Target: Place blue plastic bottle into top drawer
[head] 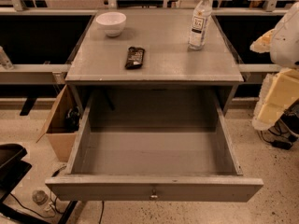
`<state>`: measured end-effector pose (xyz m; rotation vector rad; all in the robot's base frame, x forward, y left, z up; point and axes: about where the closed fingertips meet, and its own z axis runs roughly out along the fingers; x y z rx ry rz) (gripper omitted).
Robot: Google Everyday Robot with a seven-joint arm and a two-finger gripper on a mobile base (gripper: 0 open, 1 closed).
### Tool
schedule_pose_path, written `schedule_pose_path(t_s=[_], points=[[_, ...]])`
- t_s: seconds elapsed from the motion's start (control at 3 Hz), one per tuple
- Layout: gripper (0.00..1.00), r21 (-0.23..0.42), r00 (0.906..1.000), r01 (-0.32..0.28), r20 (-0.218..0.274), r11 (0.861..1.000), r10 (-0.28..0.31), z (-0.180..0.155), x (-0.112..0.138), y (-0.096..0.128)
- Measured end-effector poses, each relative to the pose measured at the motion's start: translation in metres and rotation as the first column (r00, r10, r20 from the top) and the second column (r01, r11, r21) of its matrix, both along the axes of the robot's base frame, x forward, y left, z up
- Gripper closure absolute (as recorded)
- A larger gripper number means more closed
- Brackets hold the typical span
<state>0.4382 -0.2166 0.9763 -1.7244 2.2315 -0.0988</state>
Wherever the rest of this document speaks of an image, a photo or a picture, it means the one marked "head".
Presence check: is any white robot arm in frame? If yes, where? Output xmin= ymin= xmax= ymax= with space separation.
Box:
xmin=249 ymin=2 xmax=299 ymax=131

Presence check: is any white ceramic bowl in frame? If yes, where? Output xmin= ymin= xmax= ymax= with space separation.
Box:
xmin=96 ymin=12 xmax=126 ymax=37

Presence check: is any brass drawer knob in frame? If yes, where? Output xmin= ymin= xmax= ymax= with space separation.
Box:
xmin=149 ymin=189 xmax=159 ymax=201

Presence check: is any open grey top drawer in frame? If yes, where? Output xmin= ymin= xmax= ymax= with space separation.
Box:
xmin=45 ymin=89 xmax=264 ymax=203

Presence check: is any small clear jar on floor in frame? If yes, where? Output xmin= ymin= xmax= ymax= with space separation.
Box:
xmin=32 ymin=189 xmax=49 ymax=205

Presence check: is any grey cabinet with top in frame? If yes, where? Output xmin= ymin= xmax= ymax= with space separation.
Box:
xmin=66 ymin=8 xmax=243 ymax=128

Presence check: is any dark snack bar wrapper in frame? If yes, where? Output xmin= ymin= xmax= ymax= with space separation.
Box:
xmin=125 ymin=47 xmax=145 ymax=70

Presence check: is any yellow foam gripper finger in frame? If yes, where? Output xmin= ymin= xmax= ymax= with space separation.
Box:
xmin=252 ymin=68 xmax=299 ymax=131
xmin=249 ymin=29 xmax=274 ymax=53

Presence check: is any brown cardboard box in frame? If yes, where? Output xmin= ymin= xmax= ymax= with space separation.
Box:
xmin=36 ymin=85 xmax=77 ymax=161

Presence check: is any clear plastic water bottle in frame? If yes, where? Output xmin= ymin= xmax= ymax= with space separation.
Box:
xmin=188 ymin=0 xmax=212 ymax=50

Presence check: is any black office chair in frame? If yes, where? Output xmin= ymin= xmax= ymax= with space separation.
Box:
xmin=0 ymin=144 xmax=32 ymax=203

